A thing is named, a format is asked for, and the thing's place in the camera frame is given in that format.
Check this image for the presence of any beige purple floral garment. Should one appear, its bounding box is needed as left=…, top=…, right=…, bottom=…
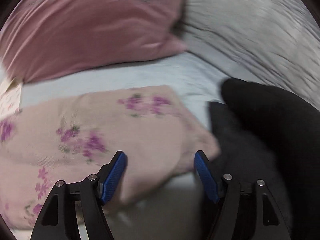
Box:
left=1, top=86, right=220, bottom=230

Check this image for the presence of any light blue bed sheet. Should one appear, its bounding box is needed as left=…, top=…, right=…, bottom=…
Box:
left=0, top=51, right=256, bottom=240

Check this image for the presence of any black garment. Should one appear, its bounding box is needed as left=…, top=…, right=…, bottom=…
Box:
left=203, top=78, right=319, bottom=239

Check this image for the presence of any white floral patterned sheet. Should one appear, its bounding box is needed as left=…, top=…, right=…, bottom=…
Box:
left=0, top=77, right=23, bottom=120

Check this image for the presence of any grey quilted blanket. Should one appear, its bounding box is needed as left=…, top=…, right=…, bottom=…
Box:
left=176, top=0, right=319, bottom=107

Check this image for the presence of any pink pillow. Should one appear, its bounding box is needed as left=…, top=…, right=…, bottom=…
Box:
left=1, top=0, right=185, bottom=83

